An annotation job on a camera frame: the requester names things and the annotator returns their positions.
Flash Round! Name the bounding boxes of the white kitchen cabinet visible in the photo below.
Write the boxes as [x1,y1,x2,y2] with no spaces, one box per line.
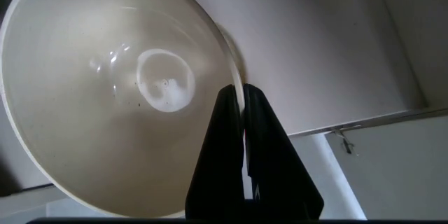
[0,0,448,224]

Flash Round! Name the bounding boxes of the white ceramic bowl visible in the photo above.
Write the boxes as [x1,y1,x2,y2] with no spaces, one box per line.
[0,0,245,219]

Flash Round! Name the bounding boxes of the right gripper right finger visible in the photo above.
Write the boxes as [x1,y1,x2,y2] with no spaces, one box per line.
[243,83,325,220]

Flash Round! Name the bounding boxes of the metal cabinet hinge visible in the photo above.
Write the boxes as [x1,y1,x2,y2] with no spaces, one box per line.
[330,125,362,157]

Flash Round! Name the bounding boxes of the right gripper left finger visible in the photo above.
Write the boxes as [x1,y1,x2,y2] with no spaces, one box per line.
[185,84,246,220]

